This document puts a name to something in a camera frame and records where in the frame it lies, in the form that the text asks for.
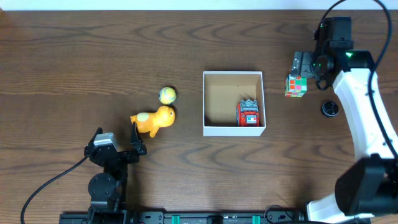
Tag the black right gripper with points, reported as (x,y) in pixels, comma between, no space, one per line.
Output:
(305,69)

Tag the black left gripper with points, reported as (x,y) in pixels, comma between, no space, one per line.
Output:
(121,156)

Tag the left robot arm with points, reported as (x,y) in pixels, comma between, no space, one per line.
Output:
(108,189)

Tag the white cardboard box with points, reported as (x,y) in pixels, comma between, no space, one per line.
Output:
(223,91)

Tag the red toy truck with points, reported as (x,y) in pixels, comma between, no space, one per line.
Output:
(247,113)

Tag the black round lid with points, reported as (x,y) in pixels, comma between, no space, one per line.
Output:
(329,109)

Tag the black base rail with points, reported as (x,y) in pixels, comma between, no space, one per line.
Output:
(272,215)

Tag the orange rubber animal toy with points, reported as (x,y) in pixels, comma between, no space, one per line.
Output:
(151,122)

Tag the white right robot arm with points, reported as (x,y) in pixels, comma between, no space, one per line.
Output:
(369,187)

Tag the colourful puzzle cube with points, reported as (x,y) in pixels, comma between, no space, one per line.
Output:
(295,87)

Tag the yellow grey striped ball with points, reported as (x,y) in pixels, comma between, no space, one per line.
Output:
(167,95)

